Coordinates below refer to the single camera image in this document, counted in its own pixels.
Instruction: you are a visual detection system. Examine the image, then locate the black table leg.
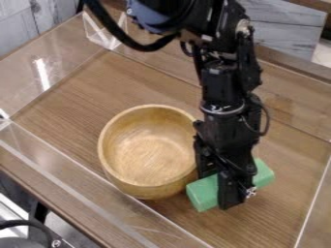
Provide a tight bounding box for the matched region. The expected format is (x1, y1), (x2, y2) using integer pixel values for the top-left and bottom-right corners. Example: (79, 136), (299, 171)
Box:
(30, 201), (50, 224)

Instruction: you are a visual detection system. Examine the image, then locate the black cable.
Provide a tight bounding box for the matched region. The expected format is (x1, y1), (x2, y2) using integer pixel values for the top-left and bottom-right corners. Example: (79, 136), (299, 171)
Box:
(0, 219), (55, 248)

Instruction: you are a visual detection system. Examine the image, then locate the black metal base bracket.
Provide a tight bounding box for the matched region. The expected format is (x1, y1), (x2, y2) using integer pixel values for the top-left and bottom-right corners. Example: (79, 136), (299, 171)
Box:
(27, 220), (75, 248)

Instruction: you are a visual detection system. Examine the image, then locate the brown wooden bowl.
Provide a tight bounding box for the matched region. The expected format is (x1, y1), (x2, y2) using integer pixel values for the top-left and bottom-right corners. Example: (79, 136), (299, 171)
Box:
(98, 105), (195, 200)

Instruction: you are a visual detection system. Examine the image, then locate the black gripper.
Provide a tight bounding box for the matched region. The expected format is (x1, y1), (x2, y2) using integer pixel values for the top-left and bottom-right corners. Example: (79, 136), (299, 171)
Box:
(193, 100), (270, 210)

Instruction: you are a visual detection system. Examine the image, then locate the green rectangular block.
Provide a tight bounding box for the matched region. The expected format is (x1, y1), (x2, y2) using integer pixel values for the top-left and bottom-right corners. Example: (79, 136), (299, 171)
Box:
(186, 158), (275, 212)

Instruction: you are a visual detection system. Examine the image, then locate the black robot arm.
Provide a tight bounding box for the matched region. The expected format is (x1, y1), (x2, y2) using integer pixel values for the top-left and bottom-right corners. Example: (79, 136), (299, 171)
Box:
(83, 0), (274, 212)

